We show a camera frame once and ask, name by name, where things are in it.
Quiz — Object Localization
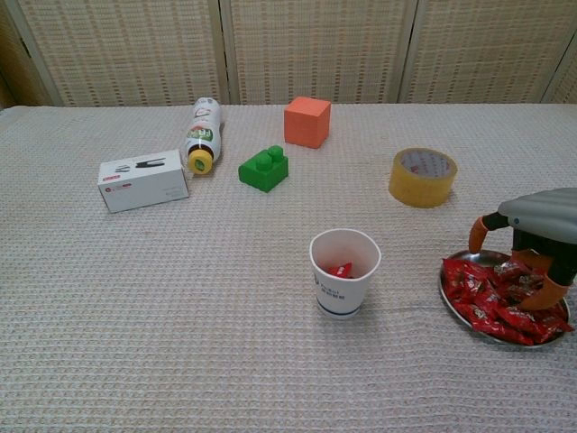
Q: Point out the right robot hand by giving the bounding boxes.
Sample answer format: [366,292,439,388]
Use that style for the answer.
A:
[467,187,577,312]

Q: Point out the pile of red candies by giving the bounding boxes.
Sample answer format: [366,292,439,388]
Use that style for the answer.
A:
[440,257,575,347]

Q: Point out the white paper cup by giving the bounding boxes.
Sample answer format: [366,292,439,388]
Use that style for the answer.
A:
[308,227,382,320]

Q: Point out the oval steel plate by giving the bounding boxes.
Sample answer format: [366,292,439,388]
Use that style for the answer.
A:
[438,249,572,347]

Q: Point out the yellow packing tape roll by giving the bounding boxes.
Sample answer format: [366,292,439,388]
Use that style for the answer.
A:
[388,146,459,209]

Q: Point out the orange foam cube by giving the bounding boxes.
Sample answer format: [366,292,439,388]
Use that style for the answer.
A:
[283,96,332,150]

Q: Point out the green toy building block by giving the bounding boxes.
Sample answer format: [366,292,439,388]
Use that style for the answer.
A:
[237,143,290,195]

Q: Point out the woven folding screen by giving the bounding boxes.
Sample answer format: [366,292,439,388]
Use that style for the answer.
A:
[0,0,577,108]

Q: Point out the yellow capped drink bottle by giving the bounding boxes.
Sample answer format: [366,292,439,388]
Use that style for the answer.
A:
[180,97,224,177]

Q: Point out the beige woven tablecloth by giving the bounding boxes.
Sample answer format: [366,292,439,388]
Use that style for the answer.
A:
[0,103,577,433]

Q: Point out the white stapler box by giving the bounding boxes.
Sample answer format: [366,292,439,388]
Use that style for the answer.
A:
[96,149,190,215]

